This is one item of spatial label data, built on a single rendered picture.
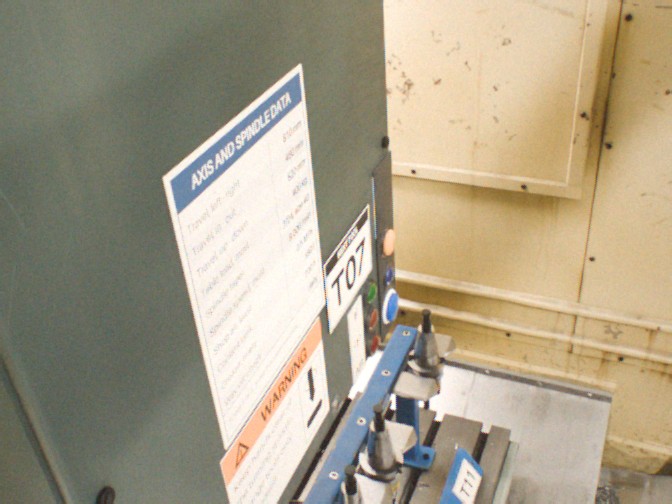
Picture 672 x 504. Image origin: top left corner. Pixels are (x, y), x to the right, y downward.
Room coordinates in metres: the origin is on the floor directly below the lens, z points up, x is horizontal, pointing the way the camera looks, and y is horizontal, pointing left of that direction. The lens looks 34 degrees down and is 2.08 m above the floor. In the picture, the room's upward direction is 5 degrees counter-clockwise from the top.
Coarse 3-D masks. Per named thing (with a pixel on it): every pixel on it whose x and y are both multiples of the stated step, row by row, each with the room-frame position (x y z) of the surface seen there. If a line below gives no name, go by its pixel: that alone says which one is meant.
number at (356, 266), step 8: (360, 240) 0.54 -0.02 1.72; (352, 248) 0.52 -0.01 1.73; (360, 248) 0.54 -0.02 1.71; (352, 256) 0.52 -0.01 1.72; (360, 256) 0.54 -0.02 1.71; (344, 264) 0.51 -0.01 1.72; (352, 264) 0.52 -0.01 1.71; (360, 264) 0.54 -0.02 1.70; (368, 264) 0.56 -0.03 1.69; (344, 272) 0.51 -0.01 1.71; (352, 272) 0.52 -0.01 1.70; (360, 272) 0.54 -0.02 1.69; (352, 280) 0.52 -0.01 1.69; (352, 288) 0.52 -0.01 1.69
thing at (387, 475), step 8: (360, 456) 0.72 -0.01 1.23; (400, 456) 0.72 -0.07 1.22; (360, 464) 0.71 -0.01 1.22; (400, 464) 0.71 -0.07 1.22; (368, 472) 0.69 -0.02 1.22; (376, 472) 0.69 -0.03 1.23; (384, 472) 0.69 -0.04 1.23; (392, 472) 0.69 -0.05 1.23; (400, 472) 0.71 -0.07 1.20; (384, 480) 0.69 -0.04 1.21; (392, 480) 0.69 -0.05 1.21
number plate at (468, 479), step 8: (464, 464) 0.91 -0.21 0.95; (464, 472) 0.90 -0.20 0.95; (472, 472) 0.91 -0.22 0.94; (456, 480) 0.88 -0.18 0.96; (464, 480) 0.88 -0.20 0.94; (472, 480) 0.89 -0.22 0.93; (456, 488) 0.86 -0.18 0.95; (464, 488) 0.87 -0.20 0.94; (472, 488) 0.88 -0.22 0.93; (464, 496) 0.85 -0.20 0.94; (472, 496) 0.86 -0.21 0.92
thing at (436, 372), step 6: (444, 360) 0.92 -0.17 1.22; (408, 366) 0.91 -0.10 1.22; (414, 366) 0.90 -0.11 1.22; (438, 366) 0.90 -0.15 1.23; (444, 366) 0.92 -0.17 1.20; (408, 372) 0.91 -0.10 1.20; (414, 372) 0.89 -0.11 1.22; (420, 372) 0.89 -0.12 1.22; (426, 372) 0.88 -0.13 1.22; (432, 372) 0.88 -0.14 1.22; (438, 372) 0.89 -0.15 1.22; (438, 378) 0.89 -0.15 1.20
